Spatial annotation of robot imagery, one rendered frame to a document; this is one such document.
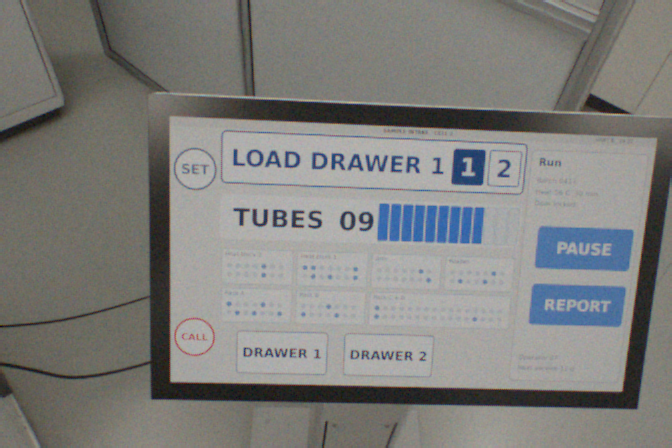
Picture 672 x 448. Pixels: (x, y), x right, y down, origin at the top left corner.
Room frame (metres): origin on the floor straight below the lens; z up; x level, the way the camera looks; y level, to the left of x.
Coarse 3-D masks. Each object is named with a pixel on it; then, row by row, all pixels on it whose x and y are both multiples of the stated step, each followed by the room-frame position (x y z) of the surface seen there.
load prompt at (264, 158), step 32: (224, 160) 0.39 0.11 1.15; (256, 160) 0.39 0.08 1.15; (288, 160) 0.39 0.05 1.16; (320, 160) 0.40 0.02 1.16; (352, 160) 0.40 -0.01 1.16; (384, 160) 0.40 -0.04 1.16; (416, 160) 0.41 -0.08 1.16; (448, 160) 0.41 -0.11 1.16; (480, 160) 0.41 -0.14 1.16; (512, 160) 0.42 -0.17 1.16; (448, 192) 0.39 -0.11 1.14; (480, 192) 0.39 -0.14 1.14; (512, 192) 0.40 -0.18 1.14
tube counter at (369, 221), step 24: (360, 216) 0.36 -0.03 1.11; (384, 216) 0.37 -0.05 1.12; (408, 216) 0.37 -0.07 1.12; (432, 216) 0.37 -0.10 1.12; (456, 216) 0.37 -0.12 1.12; (480, 216) 0.38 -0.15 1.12; (504, 216) 0.38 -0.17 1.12; (336, 240) 0.35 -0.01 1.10; (360, 240) 0.35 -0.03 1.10; (384, 240) 0.35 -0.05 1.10; (408, 240) 0.35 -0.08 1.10; (432, 240) 0.36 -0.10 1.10; (456, 240) 0.36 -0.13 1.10; (480, 240) 0.36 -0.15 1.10; (504, 240) 0.36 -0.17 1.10
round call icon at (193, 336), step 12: (180, 324) 0.28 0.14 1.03; (192, 324) 0.28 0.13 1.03; (204, 324) 0.28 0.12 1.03; (216, 324) 0.28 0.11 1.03; (180, 336) 0.27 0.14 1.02; (192, 336) 0.27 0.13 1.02; (204, 336) 0.27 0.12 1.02; (216, 336) 0.27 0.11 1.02; (180, 348) 0.26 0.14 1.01; (192, 348) 0.26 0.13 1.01; (204, 348) 0.26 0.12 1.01; (216, 348) 0.26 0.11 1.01
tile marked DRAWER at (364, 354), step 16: (352, 336) 0.28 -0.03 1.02; (368, 336) 0.29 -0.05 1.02; (384, 336) 0.29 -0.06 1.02; (400, 336) 0.29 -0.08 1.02; (416, 336) 0.29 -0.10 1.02; (432, 336) 0.29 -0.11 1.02; (352, 352) 0.27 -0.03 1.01; (368, 352) 0.27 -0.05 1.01; (384, 352) 0.28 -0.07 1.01; (400, 352) 0.28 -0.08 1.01; (416, 352) 0.28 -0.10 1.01; (432, 352) 0.28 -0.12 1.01; (352, 368) 0.26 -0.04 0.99; (368, 368) 0.26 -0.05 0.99; (384, 368) 0.27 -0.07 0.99; (400, 368) 0.27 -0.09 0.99; (416, 368) 0.27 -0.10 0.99; (432, 368) 0.27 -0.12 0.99
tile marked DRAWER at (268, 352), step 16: (240, 336) 0.27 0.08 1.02; (256, 336) 0.27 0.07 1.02; (272, 336) 0.28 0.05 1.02; (288, 336) 0.28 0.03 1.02; (304, 336) 0.28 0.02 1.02; (320, 336) 0.28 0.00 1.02; (240, 352) 0.26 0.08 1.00; (256, 352) 0.26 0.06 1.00; (272, 352) 0.27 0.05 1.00; (288, 352) 0.27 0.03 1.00; (304, 352) 0.27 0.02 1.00; (320, 352) 0.27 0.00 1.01; (240, 368) 0.25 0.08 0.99; (256, 368) 0.25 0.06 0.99; (272, 368) 0.25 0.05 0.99; (288, 368) 0.26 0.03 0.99; (304, 368) 0.26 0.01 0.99; (320, 368) 0.26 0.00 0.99
